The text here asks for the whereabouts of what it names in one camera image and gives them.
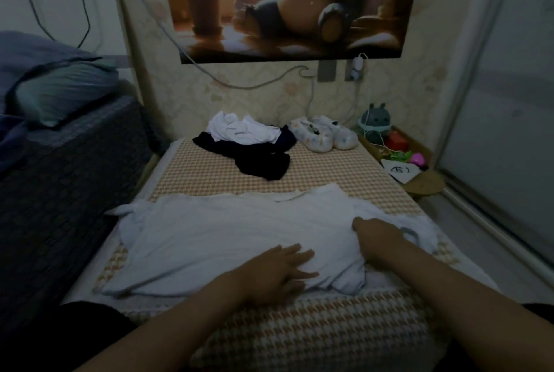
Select black hanging cables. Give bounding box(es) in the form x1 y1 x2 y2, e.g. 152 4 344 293
9 0 92 50

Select long white cable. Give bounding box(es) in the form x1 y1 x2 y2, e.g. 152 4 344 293
113 0 317 91

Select person's left hand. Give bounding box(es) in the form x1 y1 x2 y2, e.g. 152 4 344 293
229 243 320 306

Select thin white charger cable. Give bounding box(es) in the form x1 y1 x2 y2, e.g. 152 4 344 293
339 80 372 126

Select white printed card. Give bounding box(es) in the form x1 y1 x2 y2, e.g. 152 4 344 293
381 158 424 186

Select black garment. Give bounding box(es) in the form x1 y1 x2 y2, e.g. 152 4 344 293
192 125 298 182

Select teal round bunny lamp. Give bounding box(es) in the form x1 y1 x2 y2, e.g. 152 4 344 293
358 103 393 145

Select dark patterned bed cover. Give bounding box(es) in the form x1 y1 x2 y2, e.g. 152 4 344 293
0 94 161 338

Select grey wall socket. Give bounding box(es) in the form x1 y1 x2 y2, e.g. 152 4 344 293
316 59 339 83

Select white printed slipper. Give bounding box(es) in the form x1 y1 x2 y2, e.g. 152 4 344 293
312 115 360 151
288 117 335 154

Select person's left forearm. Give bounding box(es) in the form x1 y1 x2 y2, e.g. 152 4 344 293
73 274 256 372

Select blue pillow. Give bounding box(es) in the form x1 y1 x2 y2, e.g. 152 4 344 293
0 31 100 109

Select person's right hand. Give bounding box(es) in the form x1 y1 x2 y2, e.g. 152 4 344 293
351 217 408 266

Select white charger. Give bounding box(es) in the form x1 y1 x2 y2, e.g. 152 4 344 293
348 53 367 83

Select person's right forearm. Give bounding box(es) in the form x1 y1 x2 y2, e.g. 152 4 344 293
385 244 554 372

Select white polo shirt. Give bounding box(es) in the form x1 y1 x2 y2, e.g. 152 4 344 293
206 110 283 146

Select grey-green pillow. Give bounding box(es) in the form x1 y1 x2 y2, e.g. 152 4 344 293
13 61 121 130

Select cartoon bear wall poster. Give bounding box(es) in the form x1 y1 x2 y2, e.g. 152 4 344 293
158 0 425 66

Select grey sliding door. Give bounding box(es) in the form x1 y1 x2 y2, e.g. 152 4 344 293
431 0 554 282

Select blue folded blanket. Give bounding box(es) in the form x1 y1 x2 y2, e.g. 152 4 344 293
0 112 29 178

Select white printed t-shirt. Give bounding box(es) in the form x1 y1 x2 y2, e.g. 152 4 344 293
99 182 443 298

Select wooden bedside tray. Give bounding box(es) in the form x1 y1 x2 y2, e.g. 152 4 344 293
362 129 447 198

